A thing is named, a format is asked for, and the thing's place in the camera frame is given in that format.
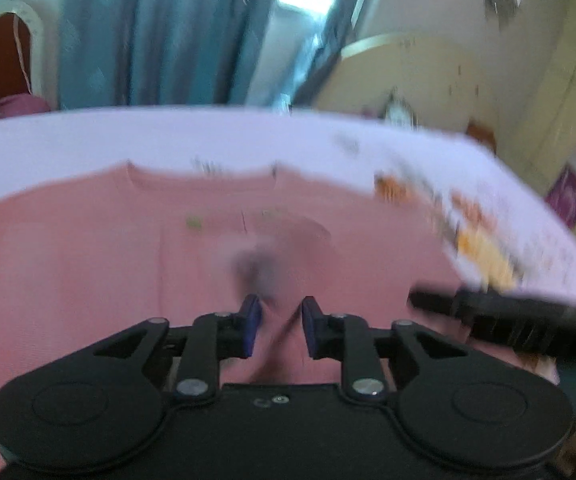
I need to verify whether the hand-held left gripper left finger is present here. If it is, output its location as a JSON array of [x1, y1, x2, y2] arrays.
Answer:
[[89, 294, 264, 406]]

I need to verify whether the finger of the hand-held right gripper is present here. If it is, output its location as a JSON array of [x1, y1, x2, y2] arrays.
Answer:
[[407, 287, 470, 327]]

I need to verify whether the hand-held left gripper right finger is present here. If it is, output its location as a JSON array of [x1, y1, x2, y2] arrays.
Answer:
[[300, 296, 474, 404]]

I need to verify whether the pink knit sweater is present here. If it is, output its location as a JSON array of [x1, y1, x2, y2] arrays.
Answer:
[[0, 160, 469, 480]]

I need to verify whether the floral bed sheet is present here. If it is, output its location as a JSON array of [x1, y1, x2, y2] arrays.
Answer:
[[0, 105, 576, 386]]

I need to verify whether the small ornate ornament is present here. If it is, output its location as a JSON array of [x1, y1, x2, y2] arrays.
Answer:
[[384, 89, 416, 127]]

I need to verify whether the blue curtain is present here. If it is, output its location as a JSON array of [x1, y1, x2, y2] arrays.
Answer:
[[58, 0, 349, 109]]

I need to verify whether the purple cloth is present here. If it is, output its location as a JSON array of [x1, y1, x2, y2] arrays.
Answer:
[[0, 94, 53, 120]]

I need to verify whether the red and white headboard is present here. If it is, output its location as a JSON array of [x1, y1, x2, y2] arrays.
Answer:
[[0, 0, 50, 107]]

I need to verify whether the purple wall poster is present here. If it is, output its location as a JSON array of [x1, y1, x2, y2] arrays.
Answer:
[[545, 164, 576, 227]]

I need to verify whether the white cord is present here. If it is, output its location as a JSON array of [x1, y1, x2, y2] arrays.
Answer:
[[13, 14, 35, 95]]

